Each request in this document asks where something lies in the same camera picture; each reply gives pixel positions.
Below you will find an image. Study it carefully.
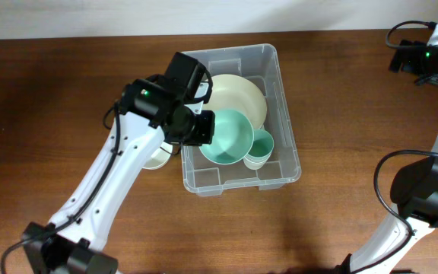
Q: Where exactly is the white bowl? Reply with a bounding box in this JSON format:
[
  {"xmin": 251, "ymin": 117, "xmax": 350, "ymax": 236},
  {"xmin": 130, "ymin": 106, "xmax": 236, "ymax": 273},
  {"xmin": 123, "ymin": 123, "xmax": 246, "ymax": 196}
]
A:
[{"xmin": 143, "ymin": 142, "xmax": 173, "ymax": 170}]

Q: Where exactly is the mint green bowl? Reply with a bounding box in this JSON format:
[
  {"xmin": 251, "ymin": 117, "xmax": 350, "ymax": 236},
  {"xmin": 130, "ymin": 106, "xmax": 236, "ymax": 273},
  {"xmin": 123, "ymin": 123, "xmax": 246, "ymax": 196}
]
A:
[{"xmin": 199, "ymin": 110, "xmax": 254, "ymax": 165}]

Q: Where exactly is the beige plate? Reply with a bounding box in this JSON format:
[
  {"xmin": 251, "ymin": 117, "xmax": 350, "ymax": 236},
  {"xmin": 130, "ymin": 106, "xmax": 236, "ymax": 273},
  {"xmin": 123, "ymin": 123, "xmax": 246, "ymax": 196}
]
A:
[{"xmin": 202, "ymin": 74, "xmax": 268, "ymax": 129}]

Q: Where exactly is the cream cup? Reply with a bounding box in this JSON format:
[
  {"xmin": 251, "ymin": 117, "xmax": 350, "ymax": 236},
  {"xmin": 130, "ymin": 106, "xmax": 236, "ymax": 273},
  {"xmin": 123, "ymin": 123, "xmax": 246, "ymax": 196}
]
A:
[{"xmin": 243, "ymin": 159, "xmax": 266, "ymax": 170}]

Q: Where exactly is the mint green cup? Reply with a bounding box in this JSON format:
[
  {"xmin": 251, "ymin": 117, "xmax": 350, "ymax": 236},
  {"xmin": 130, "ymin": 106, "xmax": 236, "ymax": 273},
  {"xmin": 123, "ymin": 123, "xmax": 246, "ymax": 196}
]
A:
[{"xmin": 247, "ymin": 129, "xmax": 275, "ymax": 159}]

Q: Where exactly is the grey cup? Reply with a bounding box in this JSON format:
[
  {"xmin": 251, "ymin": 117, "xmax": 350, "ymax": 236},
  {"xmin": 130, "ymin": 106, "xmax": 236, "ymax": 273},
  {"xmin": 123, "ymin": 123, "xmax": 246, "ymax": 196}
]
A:
[{"xmin": 243, "ymin": 153, "xmax": 271, "ymax": 164}]

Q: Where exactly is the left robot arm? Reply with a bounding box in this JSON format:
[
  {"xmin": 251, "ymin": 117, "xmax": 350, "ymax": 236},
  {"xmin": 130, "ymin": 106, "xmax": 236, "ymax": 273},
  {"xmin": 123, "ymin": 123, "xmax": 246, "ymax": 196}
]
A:
[{"xmin": 19, "ymin": 52, "xmax": 214, "ymax": 273}]

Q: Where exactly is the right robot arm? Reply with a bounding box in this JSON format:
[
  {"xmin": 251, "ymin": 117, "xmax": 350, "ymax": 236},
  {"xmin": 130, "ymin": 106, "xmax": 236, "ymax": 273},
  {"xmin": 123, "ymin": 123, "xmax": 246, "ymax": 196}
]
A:
[{"xmin": 334, "ymin": 21, "xmax": 438, "ymax": 273}]

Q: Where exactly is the clear plastic storage bin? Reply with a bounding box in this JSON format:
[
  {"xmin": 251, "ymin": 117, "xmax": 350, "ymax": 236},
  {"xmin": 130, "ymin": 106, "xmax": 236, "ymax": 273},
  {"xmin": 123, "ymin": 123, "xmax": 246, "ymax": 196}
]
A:
[{"xmin": 182, "ymin": 43, "xmax": 302, "ymax": 196}]

